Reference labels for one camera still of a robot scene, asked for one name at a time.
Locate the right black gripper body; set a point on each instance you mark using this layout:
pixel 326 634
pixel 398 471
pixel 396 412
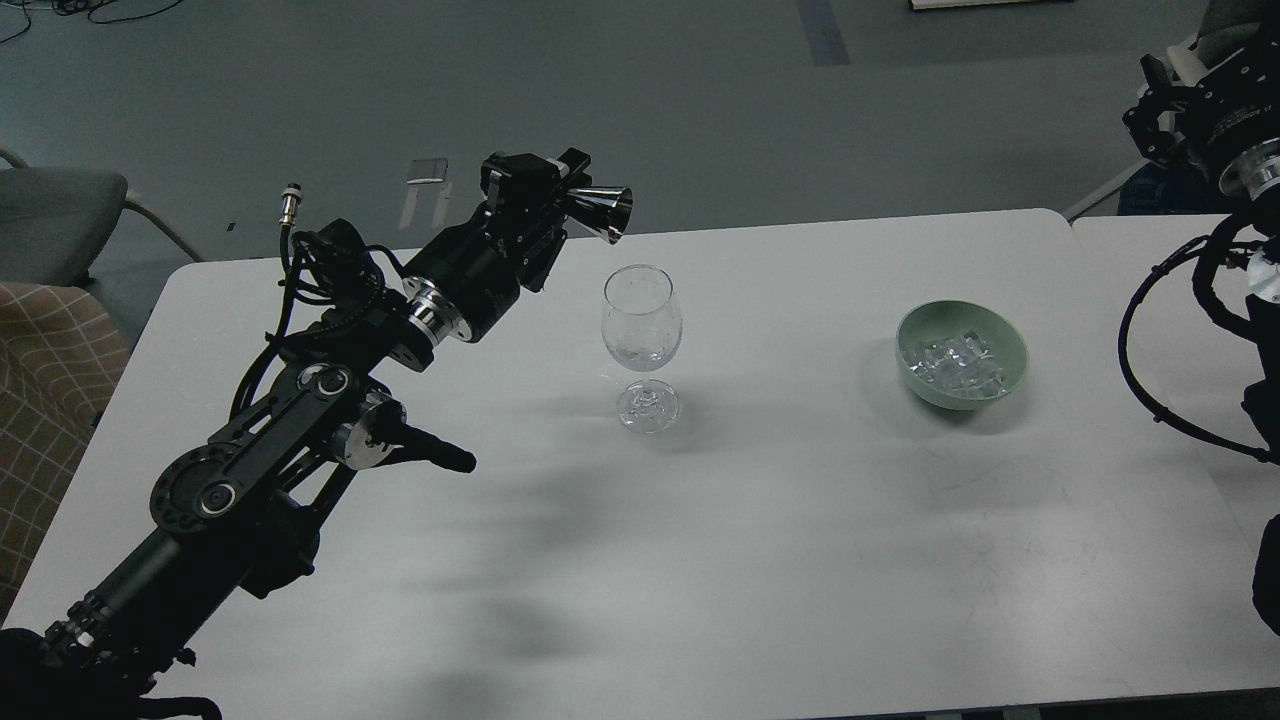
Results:
pixel 1230 122

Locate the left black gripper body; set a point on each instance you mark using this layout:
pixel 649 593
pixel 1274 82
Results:
pixel 465 279

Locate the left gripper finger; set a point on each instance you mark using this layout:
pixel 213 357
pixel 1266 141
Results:
pixel 569 172
pixel 518 189

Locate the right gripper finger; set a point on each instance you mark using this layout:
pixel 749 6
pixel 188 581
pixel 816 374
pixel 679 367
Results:
pixel 1154 123

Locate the steel cocktail jigger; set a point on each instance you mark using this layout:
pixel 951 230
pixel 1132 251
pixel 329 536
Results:
pixel 604 210

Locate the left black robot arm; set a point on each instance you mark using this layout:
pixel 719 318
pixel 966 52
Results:
pixel 245 510

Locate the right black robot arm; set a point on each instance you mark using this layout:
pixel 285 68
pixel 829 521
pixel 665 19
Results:
pixel 1234 280

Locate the clear wine glass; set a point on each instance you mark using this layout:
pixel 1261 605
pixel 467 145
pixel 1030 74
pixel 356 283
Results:
pixel 642 329

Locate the clear ice cubes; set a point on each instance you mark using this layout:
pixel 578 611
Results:
pixel 963 366

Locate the person in white shirt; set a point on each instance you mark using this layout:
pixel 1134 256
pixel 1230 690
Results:
pixel 1180 189

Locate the white office chair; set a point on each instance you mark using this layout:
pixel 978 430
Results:
pixel 1224 27

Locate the metal floor plate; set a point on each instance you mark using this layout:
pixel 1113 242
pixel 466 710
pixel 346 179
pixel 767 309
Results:
pixel 427 195

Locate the green ceramic bowl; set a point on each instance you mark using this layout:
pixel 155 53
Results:
pixel 946 318

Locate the checkered beige cushion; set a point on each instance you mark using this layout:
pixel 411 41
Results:
pixel 61 360

